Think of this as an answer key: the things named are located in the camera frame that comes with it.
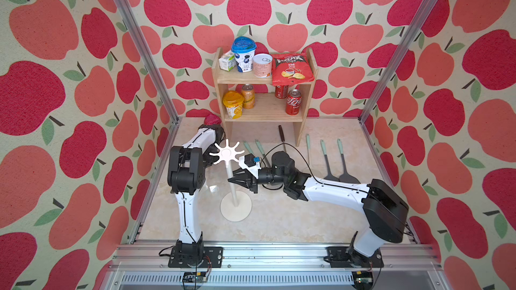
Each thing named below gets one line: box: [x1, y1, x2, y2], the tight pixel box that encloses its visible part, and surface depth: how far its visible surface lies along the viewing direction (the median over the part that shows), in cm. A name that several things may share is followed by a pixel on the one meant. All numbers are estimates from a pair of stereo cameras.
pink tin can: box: [252, 53, 274, 79], surface depth 76 cm
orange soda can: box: [241, 83, 256, 110], surface depth 92 cm
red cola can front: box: [285, 88, 303, 116], surface depth 88 cm
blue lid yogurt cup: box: [231, 35, 257, 73], surface depth 76 cm
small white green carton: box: [218, 51, 237, 72], surface depth 80 cm
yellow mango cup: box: [222, 89, 245, 120], surface depth 88 cm
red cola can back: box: [274, 84, 289, 99], surface depth 98 cm
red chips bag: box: [271, 53, 316, 87], surface depth 76 cm
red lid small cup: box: [203, 113, 222, 126], surface depth 110 cm
